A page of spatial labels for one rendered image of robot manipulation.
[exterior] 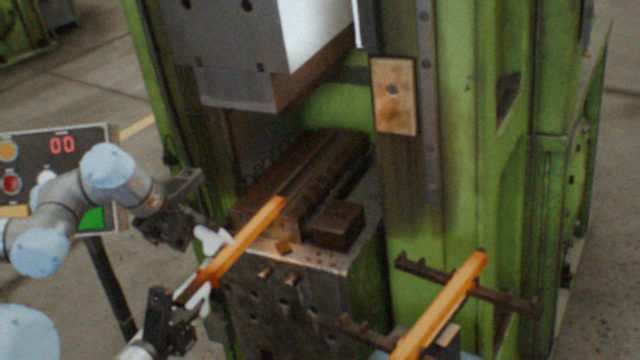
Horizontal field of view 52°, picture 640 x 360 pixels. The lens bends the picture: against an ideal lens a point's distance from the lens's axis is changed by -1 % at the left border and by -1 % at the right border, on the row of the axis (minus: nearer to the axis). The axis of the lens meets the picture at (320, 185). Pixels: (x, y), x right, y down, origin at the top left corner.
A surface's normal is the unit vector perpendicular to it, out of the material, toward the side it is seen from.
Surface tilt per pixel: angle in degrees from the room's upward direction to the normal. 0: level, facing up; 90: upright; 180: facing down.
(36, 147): 60
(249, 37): 90
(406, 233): 90
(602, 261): 0
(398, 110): 90
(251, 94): 90
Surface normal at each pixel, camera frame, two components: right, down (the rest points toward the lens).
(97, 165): -0.34, -0.47
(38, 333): 0.95, -0.02
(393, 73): -0.45, 0.54
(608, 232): -0.13, -0.83
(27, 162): -0.10, 0.06
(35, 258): 0.03, 0.55
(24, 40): 0.70, 0.31
